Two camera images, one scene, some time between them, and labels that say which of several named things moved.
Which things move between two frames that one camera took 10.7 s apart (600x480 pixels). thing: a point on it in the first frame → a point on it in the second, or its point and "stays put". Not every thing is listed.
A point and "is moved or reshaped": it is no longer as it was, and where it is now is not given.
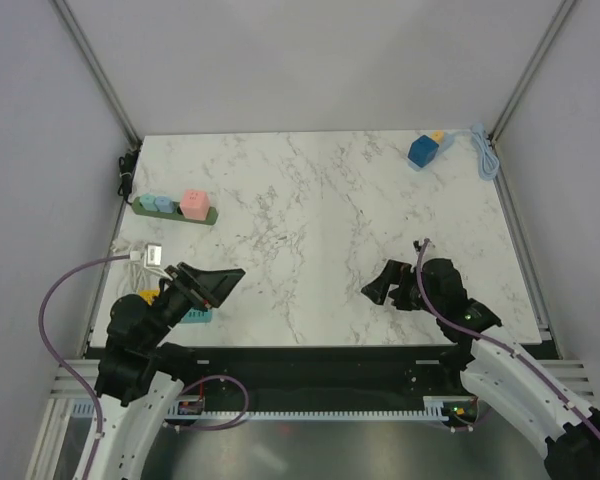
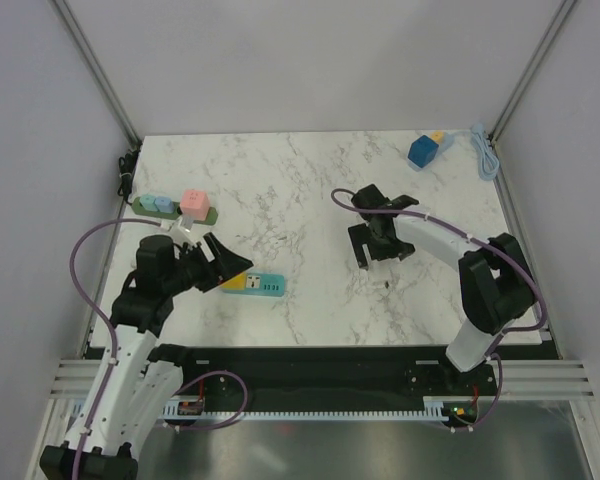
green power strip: (175, 215) stays put
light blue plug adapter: (164, 204) stays put
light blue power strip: (448, 139) stays put
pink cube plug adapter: (194, 204) stays put
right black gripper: (393, 273) → (360, 234)
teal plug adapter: (148, 202) stays put
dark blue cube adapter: (422, 151) stays put
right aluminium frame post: (546, 42) stays put
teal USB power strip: (197, 315) → (261, 284)
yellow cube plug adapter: (149, 294) is moved or reshaped
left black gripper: (204, 288) → (227, 263)
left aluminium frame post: (109, 94) stays put
